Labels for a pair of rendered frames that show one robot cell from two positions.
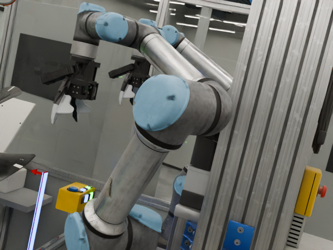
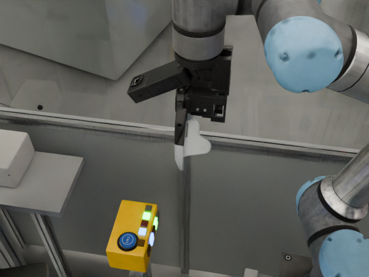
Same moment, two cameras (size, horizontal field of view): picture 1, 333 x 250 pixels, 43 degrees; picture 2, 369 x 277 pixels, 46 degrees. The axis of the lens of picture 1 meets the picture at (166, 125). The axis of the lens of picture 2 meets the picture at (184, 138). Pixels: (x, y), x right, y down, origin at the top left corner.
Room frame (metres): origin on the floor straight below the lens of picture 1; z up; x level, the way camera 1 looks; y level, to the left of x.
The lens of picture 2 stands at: (1.20, 0.22, 2.06)
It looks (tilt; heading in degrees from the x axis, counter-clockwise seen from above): 47 degrees down; 356
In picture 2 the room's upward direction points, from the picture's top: straight up
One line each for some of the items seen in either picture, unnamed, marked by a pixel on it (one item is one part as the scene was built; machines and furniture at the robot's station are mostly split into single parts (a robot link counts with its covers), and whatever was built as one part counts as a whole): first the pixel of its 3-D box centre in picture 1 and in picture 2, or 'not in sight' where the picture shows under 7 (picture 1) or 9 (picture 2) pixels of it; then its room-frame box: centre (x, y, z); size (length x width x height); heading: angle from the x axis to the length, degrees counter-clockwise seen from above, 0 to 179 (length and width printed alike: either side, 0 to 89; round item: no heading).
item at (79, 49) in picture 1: (84, 51); not in sight; (1.25, 0.28, 1.65); 0.08 x 0.08 x 0.05
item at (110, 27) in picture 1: (112, 28); not in sight; (1.18, 0.20, 1.73); 0.11 x 0.11 x 0.08; 39
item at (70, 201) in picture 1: (75, 199); (134, 236); (1.82, 0.32, 1.02); 0.16 x 0.10 x 0.11; 167
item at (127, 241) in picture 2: (73, 189); (127, 241); (1.78, 0.33, 1.08); 0.04 x 0.04 x 0.02
